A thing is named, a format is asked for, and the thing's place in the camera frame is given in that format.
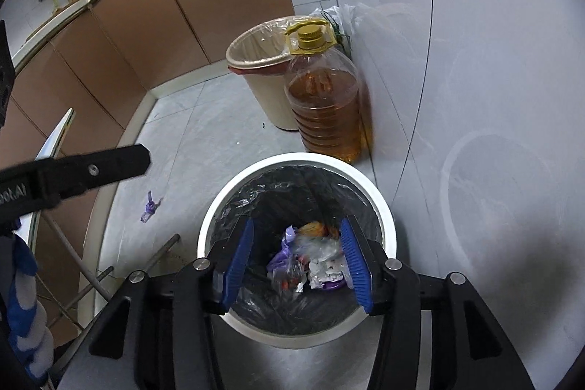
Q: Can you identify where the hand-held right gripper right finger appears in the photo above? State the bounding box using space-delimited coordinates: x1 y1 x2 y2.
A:
339 215 535 390

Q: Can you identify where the cooking oil bottle yellow cap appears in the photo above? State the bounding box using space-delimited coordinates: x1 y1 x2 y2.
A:
283 18 366 164

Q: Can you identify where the white round trash bin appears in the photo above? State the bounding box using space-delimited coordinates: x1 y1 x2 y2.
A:
196 152 396 349

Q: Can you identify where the black bin liner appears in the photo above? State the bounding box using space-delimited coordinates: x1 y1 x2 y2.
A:
208 164 385 336

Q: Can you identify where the clear plastic bag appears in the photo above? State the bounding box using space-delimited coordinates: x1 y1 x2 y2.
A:
295 235 346 267

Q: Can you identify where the white tissue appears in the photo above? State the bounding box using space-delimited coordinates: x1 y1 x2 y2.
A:
307 257 352 291

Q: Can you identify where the small orange scrap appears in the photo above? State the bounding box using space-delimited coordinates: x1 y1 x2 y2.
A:
297 222 341 241

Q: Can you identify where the beige trash can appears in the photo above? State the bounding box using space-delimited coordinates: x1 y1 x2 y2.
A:
225 15 302 131

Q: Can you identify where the translucent plastic bag with greens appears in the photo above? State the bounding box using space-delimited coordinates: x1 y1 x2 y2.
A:
311 4 380 66

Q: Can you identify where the person's left hand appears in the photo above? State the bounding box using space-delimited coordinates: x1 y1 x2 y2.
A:
7 234 56 380

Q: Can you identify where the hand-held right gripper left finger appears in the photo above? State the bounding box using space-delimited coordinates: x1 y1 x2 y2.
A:
55 217 255 390

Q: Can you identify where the clear wrapper with red print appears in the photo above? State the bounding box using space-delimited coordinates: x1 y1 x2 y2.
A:
266 266 309 294

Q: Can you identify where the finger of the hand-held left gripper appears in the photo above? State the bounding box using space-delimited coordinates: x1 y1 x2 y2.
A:
57 144 151 200

